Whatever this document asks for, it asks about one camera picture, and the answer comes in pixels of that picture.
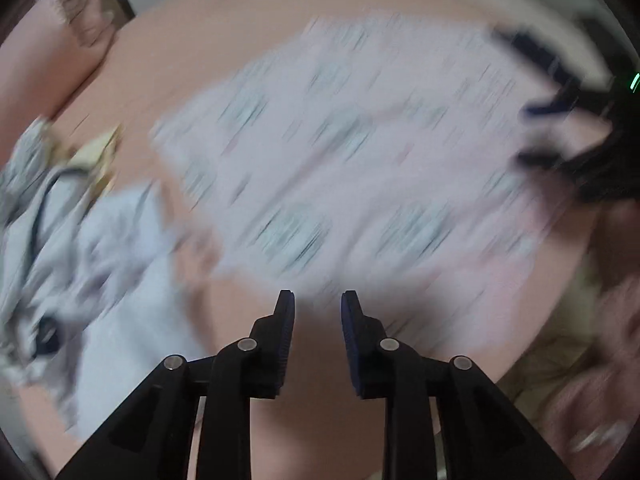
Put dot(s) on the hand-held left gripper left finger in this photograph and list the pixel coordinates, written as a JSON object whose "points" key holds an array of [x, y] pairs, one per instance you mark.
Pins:
{"points": [[286, 330]]}

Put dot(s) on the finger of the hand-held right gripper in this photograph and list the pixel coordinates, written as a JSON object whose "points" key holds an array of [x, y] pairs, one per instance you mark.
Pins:
{"points": [[550, 106], [537, 55]]}

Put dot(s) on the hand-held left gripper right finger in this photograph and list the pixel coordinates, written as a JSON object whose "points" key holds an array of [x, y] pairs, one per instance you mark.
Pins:
{"points": [[349, 340]]}

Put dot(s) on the white printed garment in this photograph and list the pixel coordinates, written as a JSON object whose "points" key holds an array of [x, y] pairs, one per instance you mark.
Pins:
{"points": [[350, 160]]}

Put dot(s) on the grey blue clothes pile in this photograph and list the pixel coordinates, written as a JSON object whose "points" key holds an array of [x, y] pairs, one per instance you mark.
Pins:
{"points": [[85, 260]]}

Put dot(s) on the beige cloth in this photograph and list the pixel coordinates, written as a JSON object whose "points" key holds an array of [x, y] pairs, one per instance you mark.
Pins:
{"points": [[555, 350]]}

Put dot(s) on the pink cloth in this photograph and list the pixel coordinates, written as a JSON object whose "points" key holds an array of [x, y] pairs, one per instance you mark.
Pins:
{"points": [[600, 385]]}

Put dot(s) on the yellow cloth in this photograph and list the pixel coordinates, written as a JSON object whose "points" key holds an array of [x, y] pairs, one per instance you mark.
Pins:
{"points": [[97, 157]]}

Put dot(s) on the pink bed sheet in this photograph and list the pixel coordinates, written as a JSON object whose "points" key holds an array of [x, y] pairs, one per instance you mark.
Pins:
{"points": [[190, 75]]}

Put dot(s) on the pink pillow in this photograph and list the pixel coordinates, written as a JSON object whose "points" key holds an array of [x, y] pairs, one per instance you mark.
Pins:
{"points": [[55, 55]]}

